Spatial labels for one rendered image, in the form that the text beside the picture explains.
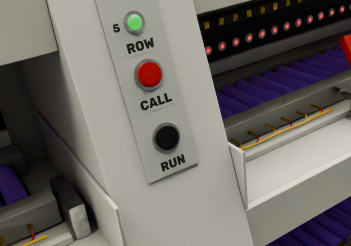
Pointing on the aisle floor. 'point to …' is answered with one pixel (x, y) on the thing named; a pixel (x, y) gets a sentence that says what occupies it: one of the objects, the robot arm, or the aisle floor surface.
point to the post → (115, 152)
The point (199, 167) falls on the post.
